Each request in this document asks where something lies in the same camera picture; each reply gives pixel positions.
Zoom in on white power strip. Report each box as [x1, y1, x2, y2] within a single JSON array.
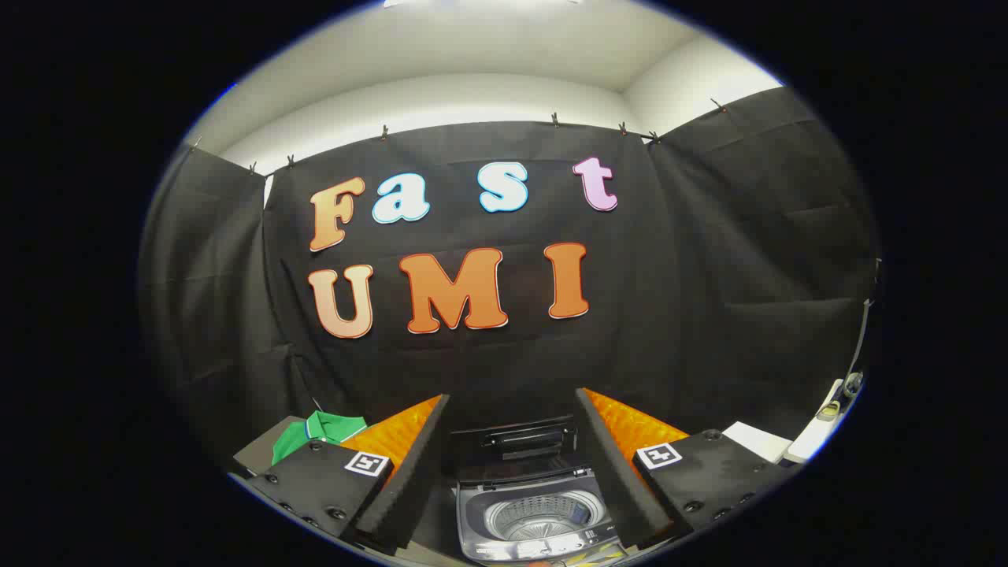
[[786, 378, 864, 464]]

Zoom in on green polo shirt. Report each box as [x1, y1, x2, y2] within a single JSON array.
[[272, 409, 369, 465]]

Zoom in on grey box stand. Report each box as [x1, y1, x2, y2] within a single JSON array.
[[233, 416, 309, 478]]

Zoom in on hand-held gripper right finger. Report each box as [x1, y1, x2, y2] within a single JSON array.
[[575, 387, 796, 550]]

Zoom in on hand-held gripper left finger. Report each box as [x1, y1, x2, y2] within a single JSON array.
[[244, 394, 451, 556]]

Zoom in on row of small cloth clips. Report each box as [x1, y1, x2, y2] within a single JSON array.
[[189, 98, 729, 174]]

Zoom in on grey washing machine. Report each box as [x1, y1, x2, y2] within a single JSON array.
[[455, 466, 624, 564]]

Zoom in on black backdrop cloth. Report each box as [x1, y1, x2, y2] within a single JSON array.
[[140, 87, 881, 473]]

